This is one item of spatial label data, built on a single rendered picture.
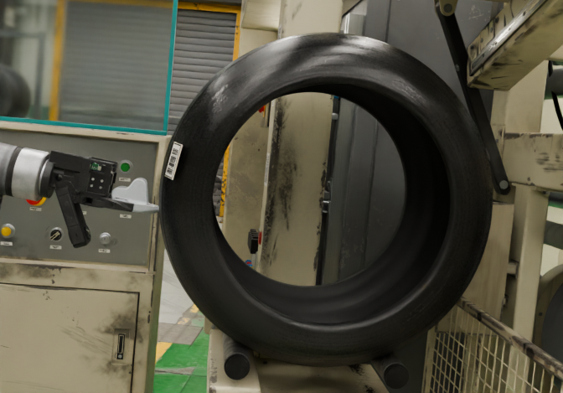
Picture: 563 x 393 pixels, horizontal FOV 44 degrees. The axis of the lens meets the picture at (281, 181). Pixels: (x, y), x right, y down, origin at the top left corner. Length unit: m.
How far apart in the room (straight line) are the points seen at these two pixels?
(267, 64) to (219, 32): 9.49
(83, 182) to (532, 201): 0.96
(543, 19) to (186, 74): 9.55
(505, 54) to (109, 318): 1.21
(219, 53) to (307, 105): 9.10
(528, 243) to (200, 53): 9.26
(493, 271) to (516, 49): 0.50
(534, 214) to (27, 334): 1.32
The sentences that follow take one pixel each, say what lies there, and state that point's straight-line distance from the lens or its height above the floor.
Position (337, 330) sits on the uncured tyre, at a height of 0.98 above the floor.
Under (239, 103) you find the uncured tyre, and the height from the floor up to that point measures 1.35.
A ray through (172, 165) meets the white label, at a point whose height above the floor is 1.23.
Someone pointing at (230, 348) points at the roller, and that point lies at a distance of 1.28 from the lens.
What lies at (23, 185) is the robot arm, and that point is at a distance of 1.30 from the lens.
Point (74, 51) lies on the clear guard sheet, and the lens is 1.97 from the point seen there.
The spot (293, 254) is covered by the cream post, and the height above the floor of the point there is 1.04.
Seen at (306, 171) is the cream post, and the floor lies 1.23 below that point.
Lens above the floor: 1.30
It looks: 4 degrees down
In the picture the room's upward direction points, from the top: 5 degrees clockwise
